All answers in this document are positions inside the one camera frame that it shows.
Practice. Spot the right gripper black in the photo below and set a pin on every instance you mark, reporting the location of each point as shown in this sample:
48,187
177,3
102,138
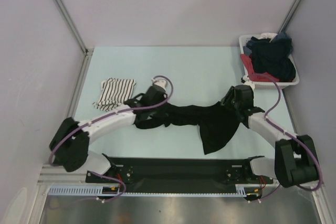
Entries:
226,99

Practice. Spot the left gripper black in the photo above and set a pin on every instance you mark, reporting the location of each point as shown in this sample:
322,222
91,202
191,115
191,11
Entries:
164,98

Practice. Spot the black white striped tank top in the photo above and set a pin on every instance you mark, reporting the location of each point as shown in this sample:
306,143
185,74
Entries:
114,92

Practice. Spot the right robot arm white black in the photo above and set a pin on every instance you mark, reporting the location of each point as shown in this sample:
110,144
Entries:
295,162

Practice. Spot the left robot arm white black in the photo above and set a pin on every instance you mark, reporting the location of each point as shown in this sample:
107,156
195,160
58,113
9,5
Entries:
70,145

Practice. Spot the dark clothes pile in basket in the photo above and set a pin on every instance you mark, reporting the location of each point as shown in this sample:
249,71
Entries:
266,58

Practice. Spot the white plastic laundry basket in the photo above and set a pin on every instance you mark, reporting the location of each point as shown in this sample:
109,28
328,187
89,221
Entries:
243,39

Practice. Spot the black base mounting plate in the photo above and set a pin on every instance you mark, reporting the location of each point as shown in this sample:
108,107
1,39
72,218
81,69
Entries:
184,176

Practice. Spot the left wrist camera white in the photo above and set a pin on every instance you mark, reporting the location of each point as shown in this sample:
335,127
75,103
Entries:
160,83

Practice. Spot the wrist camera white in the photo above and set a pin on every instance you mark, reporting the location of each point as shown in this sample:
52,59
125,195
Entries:
160,83
245,80

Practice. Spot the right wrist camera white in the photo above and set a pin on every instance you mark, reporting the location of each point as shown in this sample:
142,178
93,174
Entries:
245,80

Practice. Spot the left aluminium corner post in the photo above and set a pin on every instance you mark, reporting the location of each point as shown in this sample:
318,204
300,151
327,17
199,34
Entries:
71,25

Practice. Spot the aluminium corner post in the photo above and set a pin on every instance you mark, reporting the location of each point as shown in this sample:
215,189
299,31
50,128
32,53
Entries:
71,25
296,1

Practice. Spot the right aluminium corner post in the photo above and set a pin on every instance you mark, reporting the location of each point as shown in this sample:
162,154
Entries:
296,1

